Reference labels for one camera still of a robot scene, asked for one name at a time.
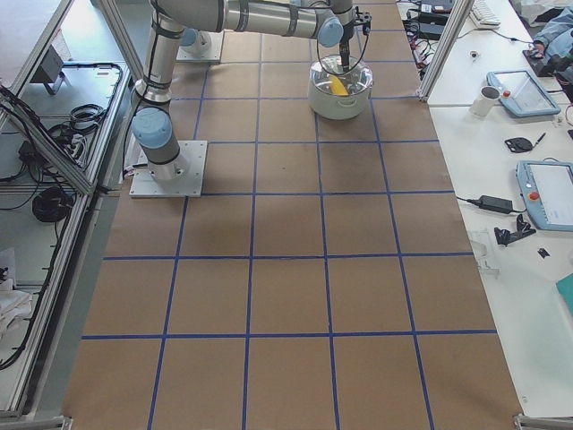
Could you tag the near teach pendant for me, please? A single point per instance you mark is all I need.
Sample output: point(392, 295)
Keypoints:
point(546, 188)

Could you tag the white keyboard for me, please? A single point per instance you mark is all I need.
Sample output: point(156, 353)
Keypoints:
point(482, 16)

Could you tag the white mug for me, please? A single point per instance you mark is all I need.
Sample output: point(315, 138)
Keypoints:
point(485, 100)

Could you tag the black power adapter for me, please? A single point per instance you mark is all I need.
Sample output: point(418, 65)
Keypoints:
point(496, 204)

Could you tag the aluminium frame post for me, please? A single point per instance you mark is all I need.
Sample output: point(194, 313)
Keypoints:
point(458, 16)

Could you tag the teach pendant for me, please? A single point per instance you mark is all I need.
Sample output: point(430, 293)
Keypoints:
point(546, 188)
point(522, 94)

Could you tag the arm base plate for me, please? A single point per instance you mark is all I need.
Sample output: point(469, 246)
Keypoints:
point(212, 56)
point(179, 178)

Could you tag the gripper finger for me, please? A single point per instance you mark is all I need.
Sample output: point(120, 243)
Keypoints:
point(344, 53)

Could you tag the pale green cooking pot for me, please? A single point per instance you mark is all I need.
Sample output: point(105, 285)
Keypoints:
point(336, 107)

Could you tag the far teach pendant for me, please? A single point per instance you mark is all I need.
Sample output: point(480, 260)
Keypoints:
point(522, 94)

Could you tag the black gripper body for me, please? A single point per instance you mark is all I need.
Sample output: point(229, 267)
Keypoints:
point(345, 39)

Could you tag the yellow corn cob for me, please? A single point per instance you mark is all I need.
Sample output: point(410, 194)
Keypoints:
point(337, 87)

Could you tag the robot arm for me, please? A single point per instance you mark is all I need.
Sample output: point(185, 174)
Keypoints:
point(195, 42)
point(330, 23)

